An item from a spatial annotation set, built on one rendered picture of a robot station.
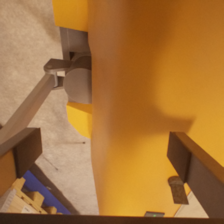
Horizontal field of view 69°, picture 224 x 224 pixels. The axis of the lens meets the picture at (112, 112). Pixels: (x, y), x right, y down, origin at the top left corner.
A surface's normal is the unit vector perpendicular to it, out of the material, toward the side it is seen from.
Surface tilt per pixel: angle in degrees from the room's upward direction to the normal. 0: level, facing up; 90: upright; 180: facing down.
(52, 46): 0
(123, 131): 45
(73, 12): 22
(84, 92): 0
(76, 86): 0
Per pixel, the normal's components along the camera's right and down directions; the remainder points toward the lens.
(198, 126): -0.06, 0.63
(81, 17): -0.42, 0.55
